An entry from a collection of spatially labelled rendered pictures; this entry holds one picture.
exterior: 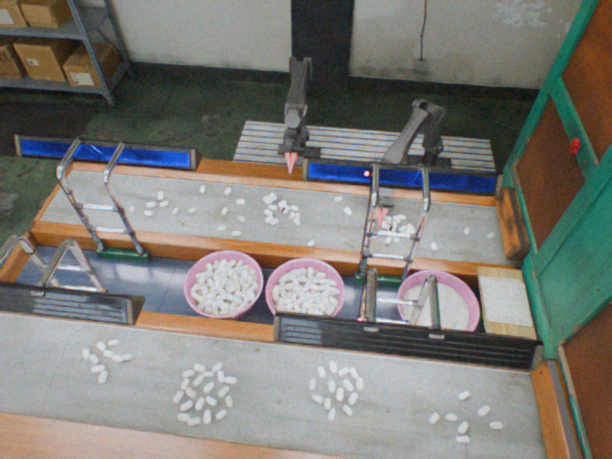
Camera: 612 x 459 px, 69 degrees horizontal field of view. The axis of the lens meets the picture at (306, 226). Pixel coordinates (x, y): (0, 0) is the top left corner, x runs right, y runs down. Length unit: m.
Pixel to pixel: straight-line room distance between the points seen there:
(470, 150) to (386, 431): 1.38
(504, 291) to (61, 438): 1.40
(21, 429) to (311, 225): 1.10
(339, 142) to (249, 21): 1.69
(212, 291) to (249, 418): 0.45
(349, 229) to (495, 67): 2.36
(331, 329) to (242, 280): 0.58
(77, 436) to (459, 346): 1.03
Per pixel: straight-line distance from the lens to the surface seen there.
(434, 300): 1.13
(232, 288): 1.56
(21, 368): 1.66
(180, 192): 1.90
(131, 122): 3.63
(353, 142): 2.18
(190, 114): 3.58
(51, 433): 1.51
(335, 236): 1.68
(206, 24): 3.73
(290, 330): 1.09
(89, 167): 2.13
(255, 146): 2.16
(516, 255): 1.69
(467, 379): 1.49
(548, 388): 1.44
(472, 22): 3.58
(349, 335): 1.08
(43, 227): 1.95
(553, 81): 1.72
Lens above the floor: 2.06
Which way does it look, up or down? 51 degrees down
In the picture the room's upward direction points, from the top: straight up
